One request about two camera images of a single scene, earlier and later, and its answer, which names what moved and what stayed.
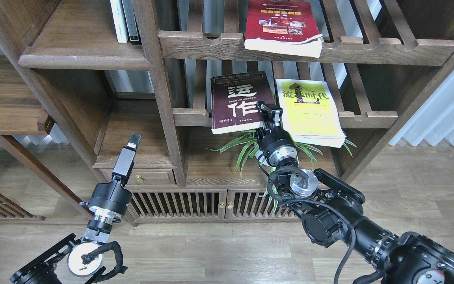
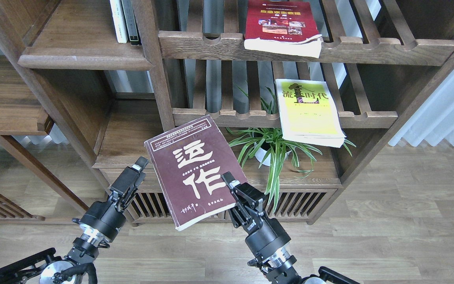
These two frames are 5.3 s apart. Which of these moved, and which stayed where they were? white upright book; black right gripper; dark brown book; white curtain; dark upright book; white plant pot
Moved: black right gripper; dark brown book
Stayed: white plant pot; white curtain; white upright book; dark upright book
